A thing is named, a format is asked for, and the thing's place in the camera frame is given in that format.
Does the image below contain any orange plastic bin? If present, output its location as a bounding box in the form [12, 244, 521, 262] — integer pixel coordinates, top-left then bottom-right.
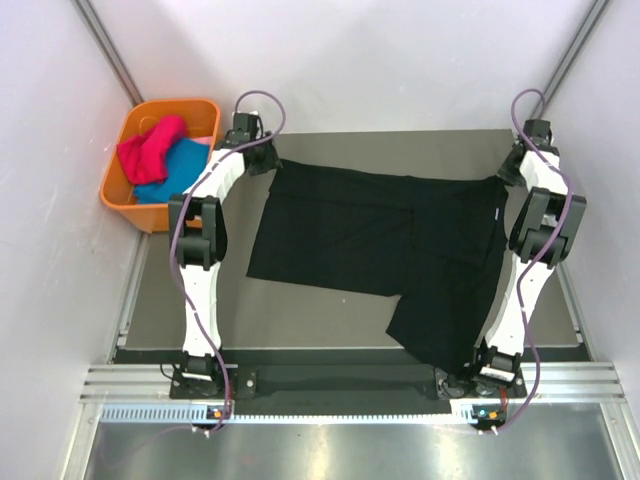
[100, 98, 221, 233]

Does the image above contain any blue t shirt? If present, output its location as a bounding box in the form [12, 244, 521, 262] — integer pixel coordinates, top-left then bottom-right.
[134, 138, 209, 204]

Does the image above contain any pink t shirt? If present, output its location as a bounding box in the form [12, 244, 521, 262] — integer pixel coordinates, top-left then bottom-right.
[116, 115, 187, 186]

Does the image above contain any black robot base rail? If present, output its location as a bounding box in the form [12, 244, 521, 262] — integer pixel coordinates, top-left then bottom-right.
[112, 347, 591, 406]

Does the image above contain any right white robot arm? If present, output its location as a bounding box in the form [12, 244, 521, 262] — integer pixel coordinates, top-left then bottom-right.
[466, 119, 587, 396]

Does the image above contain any left aluminium frame post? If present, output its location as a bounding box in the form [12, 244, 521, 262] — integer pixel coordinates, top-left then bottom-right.
[71, 0, 144, 106]

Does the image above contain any aluminium frame post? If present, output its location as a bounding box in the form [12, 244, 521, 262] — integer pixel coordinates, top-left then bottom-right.
[517, 0, 614, 144]
[71, 0, 144, 106]

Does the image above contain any black t shirt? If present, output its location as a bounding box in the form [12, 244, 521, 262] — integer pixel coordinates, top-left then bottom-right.
[247, 160, 508, 374]

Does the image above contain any right aluminium frame post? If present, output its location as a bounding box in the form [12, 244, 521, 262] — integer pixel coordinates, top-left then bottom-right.
[517, 0, 614, 144]

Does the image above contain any light pink cloth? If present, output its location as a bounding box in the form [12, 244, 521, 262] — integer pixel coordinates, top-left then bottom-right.
[193, 136, 213, 145]

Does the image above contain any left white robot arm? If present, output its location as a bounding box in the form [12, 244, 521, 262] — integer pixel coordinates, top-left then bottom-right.
[168, 112, 281, 400]

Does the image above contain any white slotted cable duct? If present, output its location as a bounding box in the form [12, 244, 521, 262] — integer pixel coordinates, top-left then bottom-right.
[100, 403, 505, 426]

